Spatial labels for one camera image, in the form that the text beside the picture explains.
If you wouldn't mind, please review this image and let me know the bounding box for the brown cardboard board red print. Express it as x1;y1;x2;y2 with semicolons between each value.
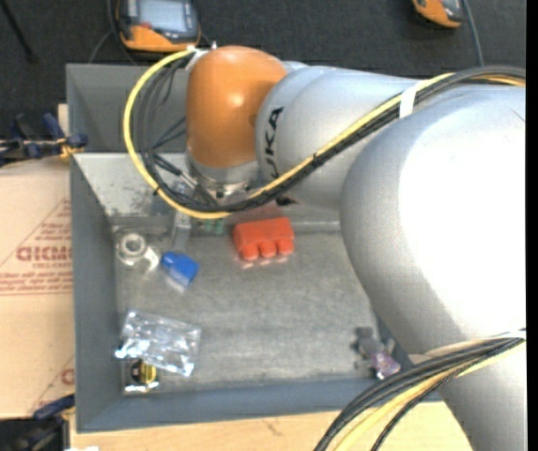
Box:
0;156;77;423

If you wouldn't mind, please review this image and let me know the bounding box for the orange-red toy block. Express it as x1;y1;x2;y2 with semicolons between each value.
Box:
231;217;296;260

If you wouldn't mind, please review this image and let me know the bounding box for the clear glass ring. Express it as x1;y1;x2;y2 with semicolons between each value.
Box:
115;231;162;271

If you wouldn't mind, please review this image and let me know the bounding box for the grey metal bin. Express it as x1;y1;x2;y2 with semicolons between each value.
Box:
65;62;443;432

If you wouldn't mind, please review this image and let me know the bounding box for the clear plastic packet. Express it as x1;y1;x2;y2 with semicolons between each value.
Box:
114;309;203;378

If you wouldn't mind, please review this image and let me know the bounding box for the yellow and black round object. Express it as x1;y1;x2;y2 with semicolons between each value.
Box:
124;358;161;395

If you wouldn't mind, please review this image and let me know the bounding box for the blue small box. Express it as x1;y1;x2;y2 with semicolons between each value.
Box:
161;250;201;288

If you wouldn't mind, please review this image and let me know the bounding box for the purple and grey small toy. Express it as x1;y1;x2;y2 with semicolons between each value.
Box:
351;326;402;381

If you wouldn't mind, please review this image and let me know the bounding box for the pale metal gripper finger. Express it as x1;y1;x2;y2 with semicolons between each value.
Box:
173;212;193;251

